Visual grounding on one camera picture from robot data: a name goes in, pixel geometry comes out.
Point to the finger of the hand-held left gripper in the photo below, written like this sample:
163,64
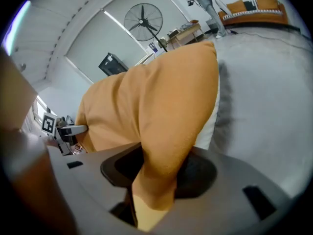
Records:
75,129

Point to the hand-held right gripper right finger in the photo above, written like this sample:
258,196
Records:
220,204

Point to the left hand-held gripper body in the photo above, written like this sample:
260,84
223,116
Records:
50,124

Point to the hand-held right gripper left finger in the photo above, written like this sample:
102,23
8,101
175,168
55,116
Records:
88,180

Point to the orange rectangular cushion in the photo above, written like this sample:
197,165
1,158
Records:
151,106

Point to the person's left forearm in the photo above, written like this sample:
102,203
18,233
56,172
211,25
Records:
14,92

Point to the round white floor pouf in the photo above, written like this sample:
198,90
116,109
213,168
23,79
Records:
207,128

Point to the long orange sofa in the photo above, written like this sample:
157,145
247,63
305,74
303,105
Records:
254,17

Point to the black patterned cushion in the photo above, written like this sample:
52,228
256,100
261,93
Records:
250,5

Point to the yellow round seat pad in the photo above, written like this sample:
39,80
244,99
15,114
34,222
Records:
149,214

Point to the black glass-door cabinet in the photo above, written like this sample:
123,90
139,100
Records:
112,65

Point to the blue sign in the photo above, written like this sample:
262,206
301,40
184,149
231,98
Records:
152,47

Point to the black standing fan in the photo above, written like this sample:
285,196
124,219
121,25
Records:
144,23

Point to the light wooden coffee table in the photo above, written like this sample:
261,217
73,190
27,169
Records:
185,33

